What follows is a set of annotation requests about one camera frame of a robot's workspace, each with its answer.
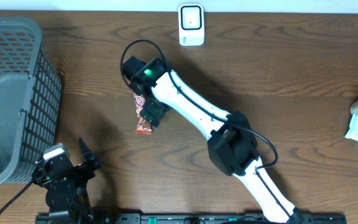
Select black right camera cable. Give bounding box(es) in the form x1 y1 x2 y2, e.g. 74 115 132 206
119 39 279 218

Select white barcode scanner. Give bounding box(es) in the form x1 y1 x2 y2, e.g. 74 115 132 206
178 3 205 47

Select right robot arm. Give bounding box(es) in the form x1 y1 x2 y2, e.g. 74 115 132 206
120 56 304 223

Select red Top chocolate bar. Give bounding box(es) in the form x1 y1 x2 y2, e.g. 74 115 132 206
134 93 152 134

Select black camera cable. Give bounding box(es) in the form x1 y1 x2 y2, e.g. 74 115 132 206
0 180 35 224
119 39 279 218

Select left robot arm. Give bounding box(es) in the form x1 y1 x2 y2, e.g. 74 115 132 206
32 138 114 223

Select black left camera cable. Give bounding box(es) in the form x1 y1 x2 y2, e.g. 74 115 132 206
0 180 35 224

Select grey plastic mesh basket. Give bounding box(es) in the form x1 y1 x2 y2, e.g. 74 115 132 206
0 17 63 185

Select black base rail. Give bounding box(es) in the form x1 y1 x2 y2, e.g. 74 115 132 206
35 212 348 224

